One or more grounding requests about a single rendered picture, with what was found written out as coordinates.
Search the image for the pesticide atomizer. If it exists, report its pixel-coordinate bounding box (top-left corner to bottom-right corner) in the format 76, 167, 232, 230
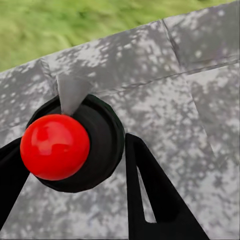
20, 73, 126, 194

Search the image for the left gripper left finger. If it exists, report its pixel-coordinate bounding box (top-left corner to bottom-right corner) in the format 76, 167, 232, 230
0, 138, 30, 230

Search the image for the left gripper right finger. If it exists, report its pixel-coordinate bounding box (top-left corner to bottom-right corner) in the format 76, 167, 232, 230
124, 133, 210, 240

